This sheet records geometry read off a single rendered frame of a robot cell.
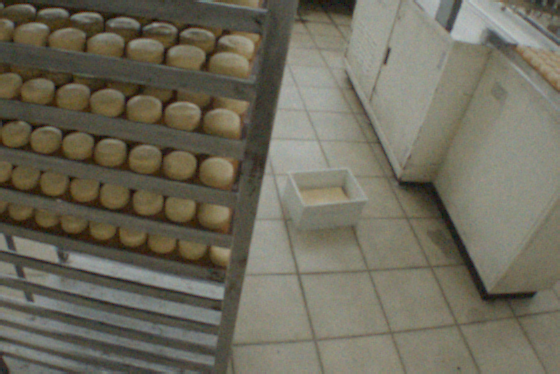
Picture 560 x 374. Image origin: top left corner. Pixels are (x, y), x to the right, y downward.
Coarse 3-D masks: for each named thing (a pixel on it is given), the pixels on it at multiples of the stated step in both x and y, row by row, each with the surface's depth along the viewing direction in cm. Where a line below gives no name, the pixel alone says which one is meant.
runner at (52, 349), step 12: (0, 336) 106; (12, 336) 109; (36, 348) 107; (48, 348) 106; (60, 348) 109; (84, 360) 107; (96, 360) 106; (108, 360) 109; (132, 372) 107; (144, 372) 106; (156, 372) 109; (168, 372) 110
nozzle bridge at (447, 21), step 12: (444, 0) 185; (456, 0) 177; (492, 0) 170; (504, 0) 171; (516, 0) 171; (528, 0) 175; (540, 0) 177; (552, 0) 177; (444, 12) 185; (456, 12) 180; (552, 12) 175; (444, 24) 185
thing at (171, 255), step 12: (0, 216) 81; (36, 228) 81; (48, 228) 81; (60, 228) 82; (84, 240) 81; (96, 240) 81; (108, 240) 82; (120, 240) 82; (144, 252) 81; (156, 252) 82; (168, 252) 82; (204, 264) 82
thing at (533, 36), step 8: (480, 0) 236; (488, 0) 229; (488, 8) 229; (496, 8) 222; (504, 16) 216; (512, 16) 209; (512, 24) 210; (520, 24) 204; (528, 24) 200; (520, 32) 204; (528, 32) 198; (536, 32) 193; (528, 40) 198; (536, 40) 193; (544, 40) 188; (544, 48) 188; (552, 48) 183
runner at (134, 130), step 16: (0, 112) 62; (16, 112) 61; (32, 112) 61; (48, 112) 61; (64, 112) 61; (80, 112) 60; (80, 128) 62; (96, 128) 62; (112, 128) 61; (128, 128) 61; (144, 128) 61; (160, 128) 61; (160, 144) 62; (176, 144) 62; (192, 144) 62; (208, 144) 62; (224, 144) 61; (240, 144) 61
